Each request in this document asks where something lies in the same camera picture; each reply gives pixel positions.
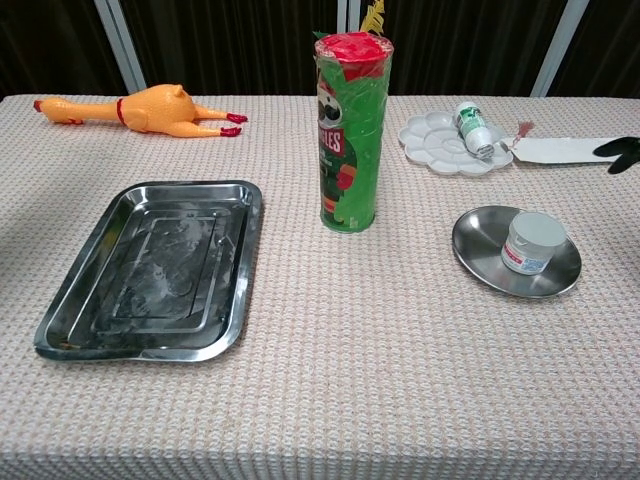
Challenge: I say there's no round steel plate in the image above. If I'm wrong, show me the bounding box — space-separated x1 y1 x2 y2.
451 204 584 300

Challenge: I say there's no beige woven tablecloth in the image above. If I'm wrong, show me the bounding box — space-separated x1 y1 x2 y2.
0 94 640 480

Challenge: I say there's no grey metal divider post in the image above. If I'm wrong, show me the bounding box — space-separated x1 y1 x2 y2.
335 0 366 36
530 0 589 98
93 0 147 95

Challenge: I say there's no black pleated curtain panel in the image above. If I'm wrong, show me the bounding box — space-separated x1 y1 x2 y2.
554 0 640 99
0 0 124 99
119 0 346 96
357 0 569 97

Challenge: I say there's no white flower paint palette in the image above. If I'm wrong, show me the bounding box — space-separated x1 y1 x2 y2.
398 110 515 177

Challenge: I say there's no small white plastic jar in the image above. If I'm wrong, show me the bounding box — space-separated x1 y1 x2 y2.
500 211 570 276

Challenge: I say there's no white bookmark with red tassel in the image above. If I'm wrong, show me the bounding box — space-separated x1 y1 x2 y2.
499 121 634 166

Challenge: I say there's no orange rubber chicken toy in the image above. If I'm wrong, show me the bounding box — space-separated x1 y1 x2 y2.
33 83 249 140

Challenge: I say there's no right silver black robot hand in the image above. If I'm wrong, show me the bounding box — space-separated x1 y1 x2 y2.
593 134 640 175

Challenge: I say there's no rectangular steel tray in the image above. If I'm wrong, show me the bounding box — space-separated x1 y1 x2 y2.
33 179 265 363

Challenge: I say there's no white green small bottle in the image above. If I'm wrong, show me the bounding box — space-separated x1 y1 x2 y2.
453 101 496 159

